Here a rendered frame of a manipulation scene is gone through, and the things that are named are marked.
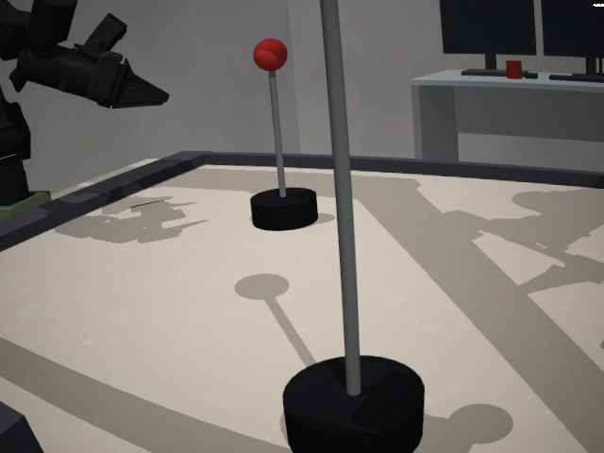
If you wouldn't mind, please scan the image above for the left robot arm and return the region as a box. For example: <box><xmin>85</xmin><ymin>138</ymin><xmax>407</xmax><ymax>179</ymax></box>
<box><xmin>0</xmin><ymin>0</ymin><xmax>127</xmax><ymax>206</ymax></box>

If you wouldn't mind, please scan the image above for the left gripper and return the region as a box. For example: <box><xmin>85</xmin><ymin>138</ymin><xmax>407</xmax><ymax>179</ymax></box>
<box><xmin>53</xmin><ymin>47</ymin><xmax>169</xmax><ymax>109</ymax></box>

